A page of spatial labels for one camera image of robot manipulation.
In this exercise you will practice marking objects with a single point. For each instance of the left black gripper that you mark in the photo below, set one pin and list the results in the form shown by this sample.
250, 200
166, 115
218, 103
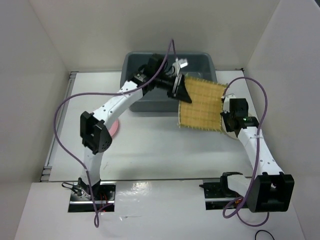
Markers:
178, 90

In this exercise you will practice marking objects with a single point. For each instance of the yellow bamboo mat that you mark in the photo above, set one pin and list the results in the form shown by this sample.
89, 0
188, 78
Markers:
204, 113

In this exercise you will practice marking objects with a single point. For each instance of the pink plastic plate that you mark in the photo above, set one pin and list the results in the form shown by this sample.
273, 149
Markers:
114, 128

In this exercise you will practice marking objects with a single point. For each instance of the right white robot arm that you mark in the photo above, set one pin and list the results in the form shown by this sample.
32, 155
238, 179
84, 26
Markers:
270, 189

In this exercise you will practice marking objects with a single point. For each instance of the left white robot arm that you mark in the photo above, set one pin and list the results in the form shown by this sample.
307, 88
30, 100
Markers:
95, 126

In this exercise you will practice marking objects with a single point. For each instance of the grey plastic bin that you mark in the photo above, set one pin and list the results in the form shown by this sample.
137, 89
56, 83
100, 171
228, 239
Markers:
141, 67

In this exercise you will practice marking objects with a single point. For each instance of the white bowl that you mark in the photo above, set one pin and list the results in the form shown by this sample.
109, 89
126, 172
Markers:
226, 116

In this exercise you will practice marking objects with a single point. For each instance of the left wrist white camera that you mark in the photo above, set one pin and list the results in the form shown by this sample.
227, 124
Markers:
178, 65

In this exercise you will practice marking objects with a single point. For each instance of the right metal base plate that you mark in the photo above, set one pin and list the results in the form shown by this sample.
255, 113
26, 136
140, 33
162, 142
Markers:
215, 197

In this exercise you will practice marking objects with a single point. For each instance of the metal base plate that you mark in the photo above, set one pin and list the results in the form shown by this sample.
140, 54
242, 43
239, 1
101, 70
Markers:
79, 202
215, 197

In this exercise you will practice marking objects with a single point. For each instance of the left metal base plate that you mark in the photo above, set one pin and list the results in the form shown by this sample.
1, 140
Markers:
79, 202

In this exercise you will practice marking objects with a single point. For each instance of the aluminium table edge rail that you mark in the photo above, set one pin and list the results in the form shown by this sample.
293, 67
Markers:
47, 168

